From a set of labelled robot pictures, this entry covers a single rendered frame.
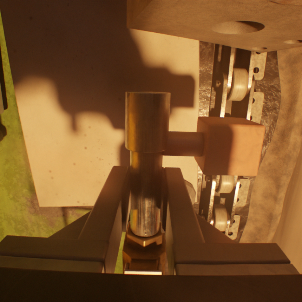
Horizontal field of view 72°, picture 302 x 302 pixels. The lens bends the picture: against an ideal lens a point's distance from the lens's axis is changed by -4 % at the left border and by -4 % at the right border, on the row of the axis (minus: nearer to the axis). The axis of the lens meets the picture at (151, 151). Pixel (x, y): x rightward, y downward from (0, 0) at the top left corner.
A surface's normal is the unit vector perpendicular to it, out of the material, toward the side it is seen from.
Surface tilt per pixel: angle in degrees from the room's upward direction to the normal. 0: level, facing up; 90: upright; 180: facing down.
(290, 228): 0
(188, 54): 0
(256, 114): 1
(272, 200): 48
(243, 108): 90
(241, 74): 35
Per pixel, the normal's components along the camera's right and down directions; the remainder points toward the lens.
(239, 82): 0.00, 0.21
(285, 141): -0.91, 0.09
